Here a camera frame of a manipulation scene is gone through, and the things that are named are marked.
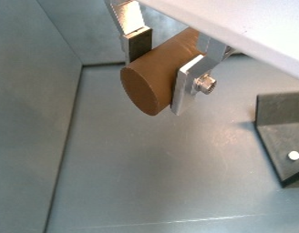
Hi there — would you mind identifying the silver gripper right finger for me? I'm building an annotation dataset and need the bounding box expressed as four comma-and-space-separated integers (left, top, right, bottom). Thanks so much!
170, 34, 234, 116

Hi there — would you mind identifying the brown wooden cylinder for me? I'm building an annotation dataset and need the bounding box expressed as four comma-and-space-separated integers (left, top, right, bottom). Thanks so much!
120, 28, 200, 116

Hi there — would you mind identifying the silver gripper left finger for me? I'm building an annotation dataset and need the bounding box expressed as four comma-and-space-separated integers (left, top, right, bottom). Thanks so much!
104, 0, 154, 64

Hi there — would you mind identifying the dark grey curved cradle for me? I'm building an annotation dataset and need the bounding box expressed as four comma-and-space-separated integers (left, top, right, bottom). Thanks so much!
255, 92, 299, 188

